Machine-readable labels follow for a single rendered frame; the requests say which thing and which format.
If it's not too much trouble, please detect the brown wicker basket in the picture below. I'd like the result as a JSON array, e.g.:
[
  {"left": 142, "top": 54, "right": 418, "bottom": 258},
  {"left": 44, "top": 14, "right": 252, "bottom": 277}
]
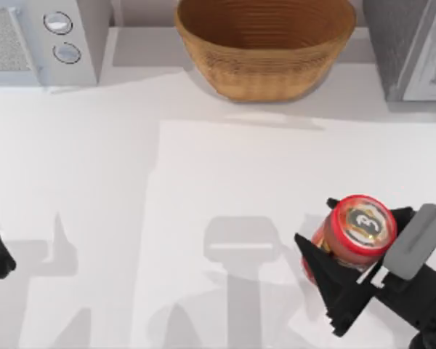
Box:
[{"left": 173, "top": 0, "right": 358, "bottom": 104}]

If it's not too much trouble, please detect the red jar with red lid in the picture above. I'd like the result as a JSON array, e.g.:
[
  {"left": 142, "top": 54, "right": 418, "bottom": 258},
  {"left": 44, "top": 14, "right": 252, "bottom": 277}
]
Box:
[{"left": 300, "top": 194, "right": 399, "bottom": 288}]

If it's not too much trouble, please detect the round silver microwave knob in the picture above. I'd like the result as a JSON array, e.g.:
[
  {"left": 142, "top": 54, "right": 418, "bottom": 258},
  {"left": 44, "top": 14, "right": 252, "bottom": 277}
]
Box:
[
  {"left": 42, "top": 10, "right": 75, "bottom": 36},
  {"left": 52, "top": 41, "right": 83, "bottom": 65}
]

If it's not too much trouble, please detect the pale microwave oven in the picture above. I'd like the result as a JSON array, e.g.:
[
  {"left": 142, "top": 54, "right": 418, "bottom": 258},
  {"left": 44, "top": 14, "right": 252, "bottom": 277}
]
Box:
[{"left": 0, "top": 0, "right": 114, "bottom": 89}]

